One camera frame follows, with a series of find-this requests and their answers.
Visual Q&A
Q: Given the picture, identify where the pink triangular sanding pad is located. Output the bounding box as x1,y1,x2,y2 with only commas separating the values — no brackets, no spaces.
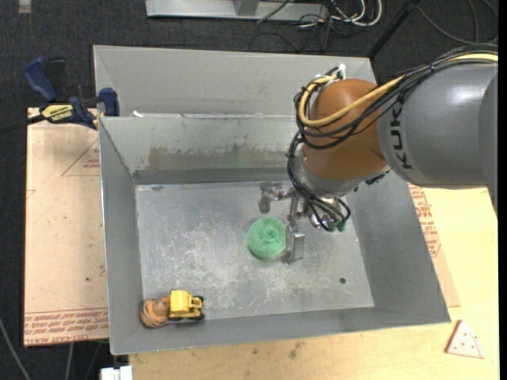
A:
444,319,486,360

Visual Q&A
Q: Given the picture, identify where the orange striped toy animal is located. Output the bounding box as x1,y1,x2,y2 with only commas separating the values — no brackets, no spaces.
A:
139,296,172,329

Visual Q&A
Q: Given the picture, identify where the yellow toy truck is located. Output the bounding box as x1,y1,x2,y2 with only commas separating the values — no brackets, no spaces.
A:
167,289,206,323

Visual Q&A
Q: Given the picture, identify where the green round sponge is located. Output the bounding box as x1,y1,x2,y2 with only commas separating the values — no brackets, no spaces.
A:
246,216,287,263

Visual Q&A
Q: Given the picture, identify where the brown cardboard board red print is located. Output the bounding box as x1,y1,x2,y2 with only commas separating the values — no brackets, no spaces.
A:
23,107,462,348

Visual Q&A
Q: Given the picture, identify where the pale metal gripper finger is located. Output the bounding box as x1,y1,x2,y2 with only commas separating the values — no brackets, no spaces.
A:
280,222,307,266
257,182,286,215

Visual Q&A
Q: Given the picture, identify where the grey metal bin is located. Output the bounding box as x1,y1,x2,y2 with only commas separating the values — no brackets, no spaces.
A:
93,44,452,356

